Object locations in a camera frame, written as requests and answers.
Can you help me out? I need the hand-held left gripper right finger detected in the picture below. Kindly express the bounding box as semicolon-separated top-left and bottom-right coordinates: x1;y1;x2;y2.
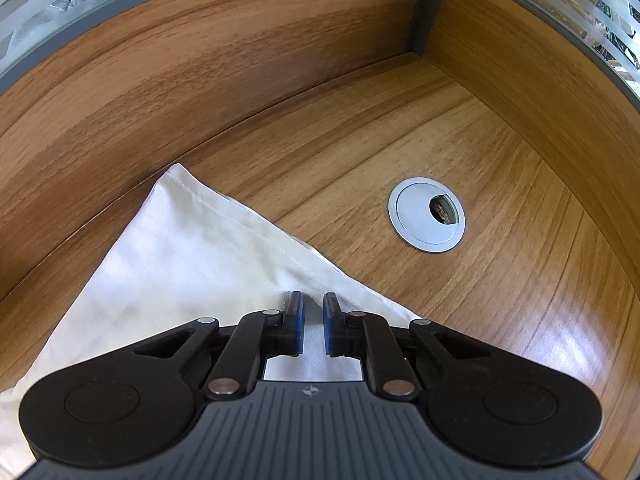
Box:
322;292;492;402

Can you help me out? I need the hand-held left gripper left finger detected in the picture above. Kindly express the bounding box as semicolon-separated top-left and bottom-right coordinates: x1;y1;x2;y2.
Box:
132;291;306;402

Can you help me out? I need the cream short-sleeved shirt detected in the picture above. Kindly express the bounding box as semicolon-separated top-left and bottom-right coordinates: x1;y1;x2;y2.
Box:
0;162;423;466

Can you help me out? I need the striped frosted glass partition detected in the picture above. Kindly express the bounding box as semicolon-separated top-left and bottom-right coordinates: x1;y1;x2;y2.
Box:
0;0;301;93
452;0;640;116

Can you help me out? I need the silver desk cable grommet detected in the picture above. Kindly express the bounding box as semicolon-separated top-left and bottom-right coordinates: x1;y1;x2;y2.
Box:
387;176;467;253

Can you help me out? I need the grey partition post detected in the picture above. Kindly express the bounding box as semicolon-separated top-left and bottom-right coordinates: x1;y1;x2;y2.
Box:
409;0;453;57

